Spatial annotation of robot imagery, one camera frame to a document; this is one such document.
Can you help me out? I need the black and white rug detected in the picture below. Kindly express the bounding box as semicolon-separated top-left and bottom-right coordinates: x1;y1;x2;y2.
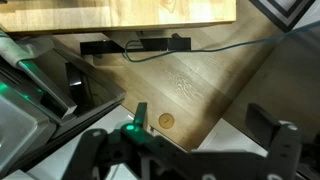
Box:
249;0;316;33

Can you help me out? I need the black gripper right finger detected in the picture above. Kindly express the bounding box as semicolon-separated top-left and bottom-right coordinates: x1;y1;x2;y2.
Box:
245;102;283;152

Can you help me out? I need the black bar with cable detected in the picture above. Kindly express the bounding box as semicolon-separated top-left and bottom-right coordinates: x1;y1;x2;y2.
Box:
79;35;193;56

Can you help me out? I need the stainless steel gas stove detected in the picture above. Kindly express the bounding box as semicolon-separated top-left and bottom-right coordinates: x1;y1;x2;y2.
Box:
0;29;128;176

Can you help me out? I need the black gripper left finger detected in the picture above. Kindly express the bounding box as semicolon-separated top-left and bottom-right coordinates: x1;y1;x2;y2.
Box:
133;101;148;131

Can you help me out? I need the round wooden floor plug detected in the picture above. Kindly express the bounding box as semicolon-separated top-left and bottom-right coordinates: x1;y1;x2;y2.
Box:
158;112;176;130

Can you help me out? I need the light wooden table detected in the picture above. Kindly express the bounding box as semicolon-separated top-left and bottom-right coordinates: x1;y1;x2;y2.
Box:
0;0;237;35

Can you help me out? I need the thin green cable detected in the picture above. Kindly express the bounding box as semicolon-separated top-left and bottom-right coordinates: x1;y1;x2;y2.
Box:
123;19;320;64

